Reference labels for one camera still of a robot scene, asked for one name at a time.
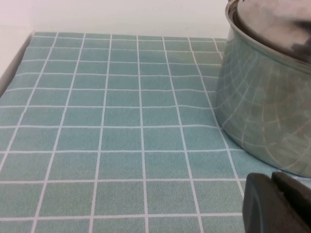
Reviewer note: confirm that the green grid pattern tablecloth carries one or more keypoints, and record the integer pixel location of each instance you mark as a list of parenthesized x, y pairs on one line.
[(121, 145)]

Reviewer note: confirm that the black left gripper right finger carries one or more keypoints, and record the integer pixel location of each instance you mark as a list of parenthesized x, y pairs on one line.
[(298, 194)]

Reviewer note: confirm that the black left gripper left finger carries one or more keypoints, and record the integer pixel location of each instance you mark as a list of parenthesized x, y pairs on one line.
[(262, 208)]

